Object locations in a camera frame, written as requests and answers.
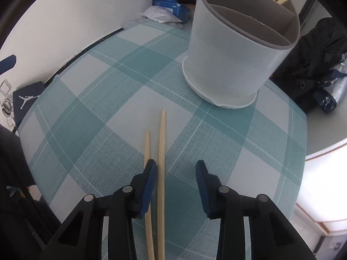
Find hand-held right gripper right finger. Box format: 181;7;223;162
196;160;316;260

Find tangled thin wires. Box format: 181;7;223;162
0;78;15;128

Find navy shoe box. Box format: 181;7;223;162
13;81;46;122

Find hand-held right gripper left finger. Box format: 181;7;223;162
39;159;158;260

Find white plastic mailer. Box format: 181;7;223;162
140;5;183;23

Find teal checked placemat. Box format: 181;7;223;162
16;20;308;260

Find white utensil holder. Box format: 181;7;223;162
182;0;301;109

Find blue cardboard box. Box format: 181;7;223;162
148;0;190;24

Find silver folded umbrella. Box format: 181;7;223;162
313;53;347;113

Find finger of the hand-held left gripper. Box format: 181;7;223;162
0;55;17;74

